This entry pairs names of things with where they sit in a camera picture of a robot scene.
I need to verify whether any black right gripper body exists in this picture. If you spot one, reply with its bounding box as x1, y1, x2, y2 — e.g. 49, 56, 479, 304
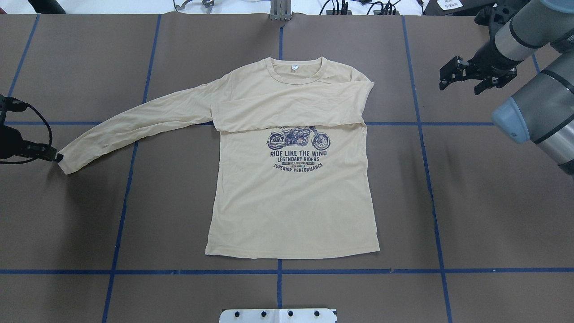
464, 56, 518, 88

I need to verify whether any black labelled box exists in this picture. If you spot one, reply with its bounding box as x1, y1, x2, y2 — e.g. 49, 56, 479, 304
423, 0, 496, 16

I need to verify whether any cream long-sleeve printed shirt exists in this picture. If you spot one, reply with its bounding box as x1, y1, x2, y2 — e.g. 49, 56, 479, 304
59, 57, 380, 259

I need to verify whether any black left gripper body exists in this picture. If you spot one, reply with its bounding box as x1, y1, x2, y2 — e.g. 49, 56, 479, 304
0, 95, 45, 164

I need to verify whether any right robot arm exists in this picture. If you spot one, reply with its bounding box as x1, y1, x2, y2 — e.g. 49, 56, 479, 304
439, 0, 574, 176

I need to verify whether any white camera mast base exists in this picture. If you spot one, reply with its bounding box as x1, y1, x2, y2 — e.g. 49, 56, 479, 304
219, 307, 338, 323

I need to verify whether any aluminium frame post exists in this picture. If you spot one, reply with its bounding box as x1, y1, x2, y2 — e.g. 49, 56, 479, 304
270, 0, 292, 21

